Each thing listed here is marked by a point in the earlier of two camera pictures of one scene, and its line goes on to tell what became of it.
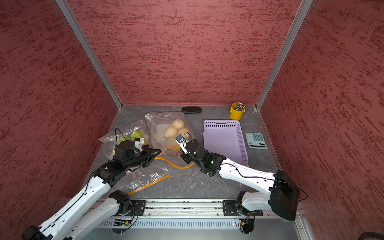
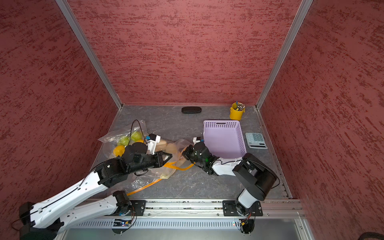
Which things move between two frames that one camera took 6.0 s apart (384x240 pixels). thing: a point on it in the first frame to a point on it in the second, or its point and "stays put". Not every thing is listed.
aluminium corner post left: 90,49 stays put
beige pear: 171,132 to 161,145
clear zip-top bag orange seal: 165,127 to 135,183
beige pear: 185,132 to 171,148
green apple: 136,134 stays put
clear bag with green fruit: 141,178 stays put
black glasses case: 191,109 stays put
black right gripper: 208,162 stays put
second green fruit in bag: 127,138 stays put
